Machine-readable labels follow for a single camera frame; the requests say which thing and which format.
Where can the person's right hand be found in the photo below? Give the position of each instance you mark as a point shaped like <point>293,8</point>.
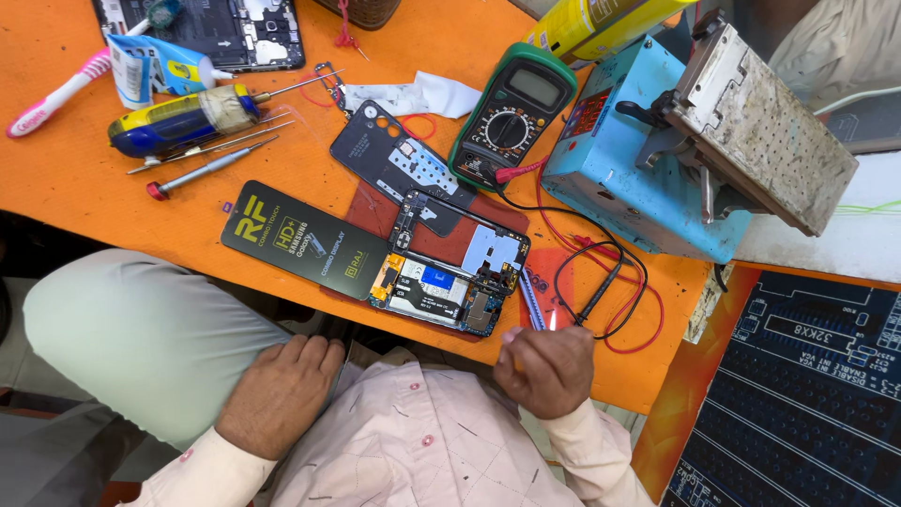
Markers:
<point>549,377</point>

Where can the person's left hand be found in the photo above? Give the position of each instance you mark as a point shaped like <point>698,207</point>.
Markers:
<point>278,398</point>

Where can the person's left fingers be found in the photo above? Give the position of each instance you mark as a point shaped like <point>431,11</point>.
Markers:
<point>304,348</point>

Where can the black phone display pack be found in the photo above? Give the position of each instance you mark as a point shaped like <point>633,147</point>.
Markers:
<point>303,239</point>

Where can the person's pink shirt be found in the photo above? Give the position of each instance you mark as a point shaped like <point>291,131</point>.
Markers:
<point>422,450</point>

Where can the person's light green trouser leg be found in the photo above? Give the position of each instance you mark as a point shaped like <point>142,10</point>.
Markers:
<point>141,338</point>

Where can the red-capped precision screwdriver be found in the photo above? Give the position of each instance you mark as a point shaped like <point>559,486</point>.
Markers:
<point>204,169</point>

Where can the black phone back cover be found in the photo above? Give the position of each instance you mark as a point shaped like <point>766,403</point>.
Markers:
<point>391,155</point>

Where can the silver tweezers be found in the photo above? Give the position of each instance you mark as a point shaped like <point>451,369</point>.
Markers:
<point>211,146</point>

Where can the red rubber band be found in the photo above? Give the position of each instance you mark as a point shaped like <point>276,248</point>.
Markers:
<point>422,134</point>

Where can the blue yellow taped screwdriver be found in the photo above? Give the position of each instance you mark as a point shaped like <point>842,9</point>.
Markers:
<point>179,120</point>

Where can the white crumpled tissue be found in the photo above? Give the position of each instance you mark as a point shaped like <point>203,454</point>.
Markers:
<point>422,95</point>

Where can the black multimeter probe lead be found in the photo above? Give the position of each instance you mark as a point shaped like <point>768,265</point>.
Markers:
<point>598,292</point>

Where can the green digital multimeter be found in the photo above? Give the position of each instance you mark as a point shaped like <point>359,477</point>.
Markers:
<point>510,120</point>

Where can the blue white glue tube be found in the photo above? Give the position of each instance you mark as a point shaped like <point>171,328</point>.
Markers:
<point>158,67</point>

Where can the opened black phone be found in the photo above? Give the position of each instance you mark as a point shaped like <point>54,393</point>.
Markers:
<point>211,28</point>

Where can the brown woven basket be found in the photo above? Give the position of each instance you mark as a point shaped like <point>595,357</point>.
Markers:
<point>359,10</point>

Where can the red multimeter probe lead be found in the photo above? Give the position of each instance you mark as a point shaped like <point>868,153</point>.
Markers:
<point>651,317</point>

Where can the pink white toothbrush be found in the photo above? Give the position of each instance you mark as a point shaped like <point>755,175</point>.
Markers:
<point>60,95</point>

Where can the blue screen separator machine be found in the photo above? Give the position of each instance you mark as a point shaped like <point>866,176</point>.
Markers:
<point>619,169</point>

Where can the yellow spray can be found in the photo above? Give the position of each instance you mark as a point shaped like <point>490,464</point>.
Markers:
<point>591,25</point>

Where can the blue circuit print mat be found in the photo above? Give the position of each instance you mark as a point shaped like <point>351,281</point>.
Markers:
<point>795,394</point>

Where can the disassembled phone frame with boards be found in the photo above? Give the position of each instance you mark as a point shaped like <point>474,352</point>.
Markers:
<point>450,278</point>

